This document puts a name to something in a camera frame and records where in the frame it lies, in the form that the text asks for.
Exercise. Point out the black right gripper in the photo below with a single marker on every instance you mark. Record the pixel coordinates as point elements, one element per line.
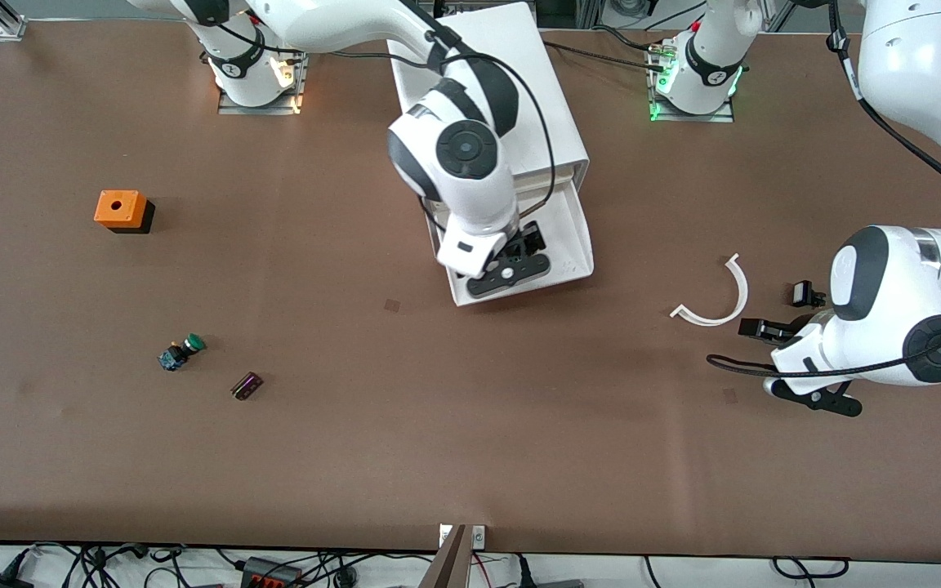
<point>528,238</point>

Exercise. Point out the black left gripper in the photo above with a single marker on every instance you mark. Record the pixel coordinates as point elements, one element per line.
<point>805,327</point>

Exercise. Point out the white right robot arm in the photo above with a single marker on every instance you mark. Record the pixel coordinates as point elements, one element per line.
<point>462,180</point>

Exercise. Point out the white drawer cabinet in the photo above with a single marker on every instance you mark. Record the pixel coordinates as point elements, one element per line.
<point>532,37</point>

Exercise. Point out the green push button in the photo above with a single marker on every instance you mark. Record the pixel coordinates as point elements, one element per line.
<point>176,354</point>

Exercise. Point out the orange button box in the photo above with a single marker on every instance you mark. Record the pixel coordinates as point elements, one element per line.
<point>119,208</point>

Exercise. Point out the small black component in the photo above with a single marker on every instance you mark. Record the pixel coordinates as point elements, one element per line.
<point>802,294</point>

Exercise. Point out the white curved plastic piece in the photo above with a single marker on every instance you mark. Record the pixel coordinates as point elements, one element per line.
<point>740,286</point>

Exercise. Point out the small dark purple block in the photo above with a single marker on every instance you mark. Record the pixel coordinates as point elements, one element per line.
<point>247,386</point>

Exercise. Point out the black plug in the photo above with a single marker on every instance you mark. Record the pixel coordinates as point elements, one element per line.
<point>526,572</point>

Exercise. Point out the black orange power strip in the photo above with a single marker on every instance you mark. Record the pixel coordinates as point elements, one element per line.
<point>262,569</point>

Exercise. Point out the aluminium corner profile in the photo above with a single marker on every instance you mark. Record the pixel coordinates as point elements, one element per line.
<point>9,24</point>

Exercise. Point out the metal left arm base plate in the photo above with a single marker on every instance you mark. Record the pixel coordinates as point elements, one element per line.
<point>724,117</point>

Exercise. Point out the aluminium frame profile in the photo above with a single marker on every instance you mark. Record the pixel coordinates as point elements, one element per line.
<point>593,12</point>

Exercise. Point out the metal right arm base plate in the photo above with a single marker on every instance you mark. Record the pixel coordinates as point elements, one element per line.
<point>229,109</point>

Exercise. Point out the brown camera post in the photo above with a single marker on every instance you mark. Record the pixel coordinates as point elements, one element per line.
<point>448,563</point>

